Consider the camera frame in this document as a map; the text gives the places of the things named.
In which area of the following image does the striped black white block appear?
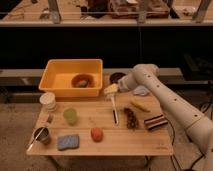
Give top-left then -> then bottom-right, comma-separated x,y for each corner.
144,115 -> 168,131

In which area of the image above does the dark red bowl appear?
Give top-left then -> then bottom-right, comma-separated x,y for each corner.
109,72 -> 125,84

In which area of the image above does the metal cup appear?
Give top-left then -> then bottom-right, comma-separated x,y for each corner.
34,127 -> 51,145

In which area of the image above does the black cable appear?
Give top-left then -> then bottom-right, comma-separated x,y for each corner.
165,99 -> 213,171

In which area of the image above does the yellow banana toy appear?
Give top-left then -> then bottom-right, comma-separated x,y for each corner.
131,101 -> 150,112

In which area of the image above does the yellow plastic tub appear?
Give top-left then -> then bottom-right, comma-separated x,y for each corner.
39,59 -> 103,97

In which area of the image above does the blue sponge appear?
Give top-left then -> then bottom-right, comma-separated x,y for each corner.
57,134 -> 80,151

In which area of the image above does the green plastic cup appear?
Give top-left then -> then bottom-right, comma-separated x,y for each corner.
63,108 -> 78,126

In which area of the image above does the brown grape bunch toy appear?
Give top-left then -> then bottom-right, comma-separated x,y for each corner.
124,108 -> 139,129

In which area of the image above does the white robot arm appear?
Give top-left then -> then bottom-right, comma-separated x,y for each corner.
104,64 -> 213,155

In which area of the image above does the wooden folding table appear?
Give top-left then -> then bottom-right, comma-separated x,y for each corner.
27,92 -> 173,156

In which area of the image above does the orange toy fruit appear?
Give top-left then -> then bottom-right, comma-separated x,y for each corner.
91,127 -> 103,142

